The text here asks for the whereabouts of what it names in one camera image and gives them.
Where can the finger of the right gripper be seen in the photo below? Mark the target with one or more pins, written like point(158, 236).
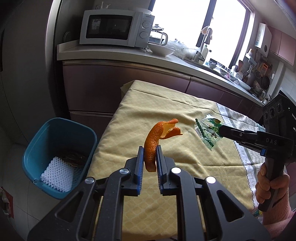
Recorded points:
point(236, 134)
point(254, 144)

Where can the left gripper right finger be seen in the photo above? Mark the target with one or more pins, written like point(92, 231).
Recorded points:
point(205, 209)

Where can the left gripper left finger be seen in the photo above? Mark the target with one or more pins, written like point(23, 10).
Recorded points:
point(94, 209)

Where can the green clear plastic wrapper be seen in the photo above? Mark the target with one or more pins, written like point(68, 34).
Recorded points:
point(207, 129)

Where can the white foam fruit net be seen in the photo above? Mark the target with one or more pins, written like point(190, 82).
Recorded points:
point(58, 175)

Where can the orange peel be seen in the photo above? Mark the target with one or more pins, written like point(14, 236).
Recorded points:
point(160, 131)

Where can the copper foil snack wrapper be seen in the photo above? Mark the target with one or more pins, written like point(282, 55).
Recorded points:
point(74, 160)

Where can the pink sleeved right forearm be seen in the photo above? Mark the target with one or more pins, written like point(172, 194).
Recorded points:
point(276, 219)

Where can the blue trash bin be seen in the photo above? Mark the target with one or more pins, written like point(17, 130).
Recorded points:
point(58, 137)

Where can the kitchen faucet with cloth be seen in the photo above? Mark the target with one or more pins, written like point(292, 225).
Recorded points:
point(207, 36)

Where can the person's right hand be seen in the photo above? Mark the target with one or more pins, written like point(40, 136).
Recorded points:
point(264, 186)

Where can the white dish on counter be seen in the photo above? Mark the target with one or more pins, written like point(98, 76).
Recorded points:
point(242, 84)

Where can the clutter on floor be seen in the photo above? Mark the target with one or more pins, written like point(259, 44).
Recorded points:
point(7, 203)

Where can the white water heater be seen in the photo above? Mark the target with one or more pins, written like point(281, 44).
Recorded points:
point(263, 39)

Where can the white soap bottle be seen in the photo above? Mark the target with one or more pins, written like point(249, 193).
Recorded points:
point(204, 52)

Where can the yellow patterned tablecloth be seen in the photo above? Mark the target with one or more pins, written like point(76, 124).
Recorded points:
point(150, 215)

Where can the brown base cabinets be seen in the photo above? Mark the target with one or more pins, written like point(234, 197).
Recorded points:
point(108, 94)

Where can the grey refrigerator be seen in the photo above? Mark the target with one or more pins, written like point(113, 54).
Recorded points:
point(30, 90)

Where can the white bowl on counter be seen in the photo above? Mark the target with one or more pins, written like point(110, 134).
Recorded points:
point(160, 50)

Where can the glass kettle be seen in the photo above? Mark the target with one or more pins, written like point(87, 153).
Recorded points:
point(157, 35)

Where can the white microwave oven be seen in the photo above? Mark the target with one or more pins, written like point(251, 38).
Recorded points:
point(116, 27)

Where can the pink wall cabinet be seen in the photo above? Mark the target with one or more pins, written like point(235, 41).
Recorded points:
point(282, 45)

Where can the dark window frame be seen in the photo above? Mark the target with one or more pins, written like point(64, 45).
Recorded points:
point(187, 22)

